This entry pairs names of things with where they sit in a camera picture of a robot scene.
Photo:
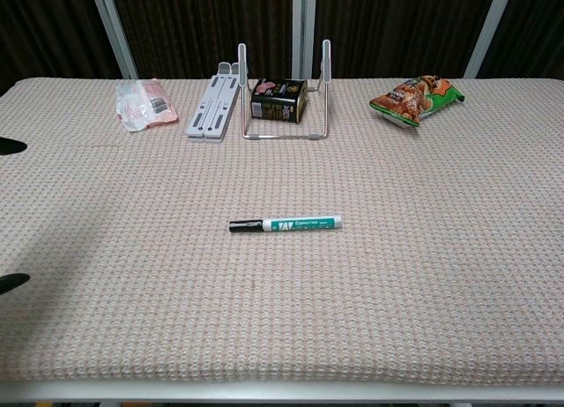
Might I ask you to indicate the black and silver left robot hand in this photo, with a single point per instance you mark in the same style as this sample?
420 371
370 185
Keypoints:
11 146

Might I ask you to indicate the white upright frame post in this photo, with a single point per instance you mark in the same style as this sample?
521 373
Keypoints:
304 28

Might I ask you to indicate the beige woven table cloth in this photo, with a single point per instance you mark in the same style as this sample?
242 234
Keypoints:
282 301

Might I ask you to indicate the white table frame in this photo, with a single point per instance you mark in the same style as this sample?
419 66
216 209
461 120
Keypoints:
282 391

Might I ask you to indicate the pink and white tissue packet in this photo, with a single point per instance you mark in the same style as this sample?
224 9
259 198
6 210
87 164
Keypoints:
143 105

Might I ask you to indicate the black rectangular tin can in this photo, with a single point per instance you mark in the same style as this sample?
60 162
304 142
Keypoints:
277 101

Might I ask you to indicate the green and white pen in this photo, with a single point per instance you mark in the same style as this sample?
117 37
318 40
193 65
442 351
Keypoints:
304 223

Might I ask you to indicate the white slanted frame post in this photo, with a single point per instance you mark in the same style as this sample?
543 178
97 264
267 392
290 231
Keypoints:
116 32
489 28

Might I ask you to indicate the grey folded laptop stand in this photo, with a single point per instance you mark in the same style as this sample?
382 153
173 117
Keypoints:
213 112

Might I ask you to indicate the orange and green snack bag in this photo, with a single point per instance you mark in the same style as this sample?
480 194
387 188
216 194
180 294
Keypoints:
414 101

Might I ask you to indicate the black marker cap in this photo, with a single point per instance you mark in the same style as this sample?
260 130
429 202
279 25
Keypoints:
244 226

